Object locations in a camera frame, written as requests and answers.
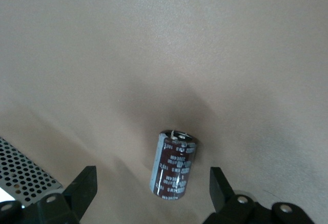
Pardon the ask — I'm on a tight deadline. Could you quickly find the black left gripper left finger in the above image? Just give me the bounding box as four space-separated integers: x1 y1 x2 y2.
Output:
22 166 98 224

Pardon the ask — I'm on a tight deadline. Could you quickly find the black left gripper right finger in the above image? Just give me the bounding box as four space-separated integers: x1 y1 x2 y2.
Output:
203 167 274 224

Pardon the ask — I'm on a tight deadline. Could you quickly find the brown electrolytic capacitor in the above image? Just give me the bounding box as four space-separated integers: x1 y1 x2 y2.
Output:
149 129 198 200

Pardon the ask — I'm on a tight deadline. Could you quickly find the perforated metal power supply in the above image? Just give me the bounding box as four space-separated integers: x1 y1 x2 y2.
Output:
0 136 64 209

